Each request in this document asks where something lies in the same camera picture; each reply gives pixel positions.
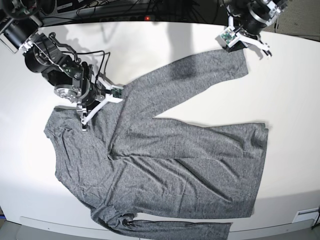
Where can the grey long-sleeve T-shirt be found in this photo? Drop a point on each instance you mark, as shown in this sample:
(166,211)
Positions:
(162,179)

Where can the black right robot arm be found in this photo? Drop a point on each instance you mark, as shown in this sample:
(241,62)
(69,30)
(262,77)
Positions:
(58,63)

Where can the black power strip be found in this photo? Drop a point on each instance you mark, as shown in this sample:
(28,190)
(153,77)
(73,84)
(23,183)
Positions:
(134,18)

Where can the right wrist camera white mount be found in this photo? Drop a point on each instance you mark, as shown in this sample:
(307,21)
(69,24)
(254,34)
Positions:
(113,94)

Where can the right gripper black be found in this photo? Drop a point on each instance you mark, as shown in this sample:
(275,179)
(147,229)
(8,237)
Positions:
(91,95)

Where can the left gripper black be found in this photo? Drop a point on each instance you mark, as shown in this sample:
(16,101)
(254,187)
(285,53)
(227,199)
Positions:
(251,26)

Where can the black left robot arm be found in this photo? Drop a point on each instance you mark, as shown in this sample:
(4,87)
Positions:
(265,11)

